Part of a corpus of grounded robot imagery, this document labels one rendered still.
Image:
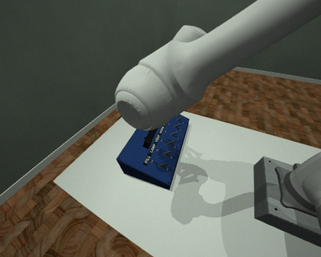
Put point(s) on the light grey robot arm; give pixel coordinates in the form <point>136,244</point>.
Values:
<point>175,77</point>

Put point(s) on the blue switch panel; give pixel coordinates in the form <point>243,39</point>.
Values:
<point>157,164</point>

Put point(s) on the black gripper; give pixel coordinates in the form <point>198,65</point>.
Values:
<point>148,139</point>

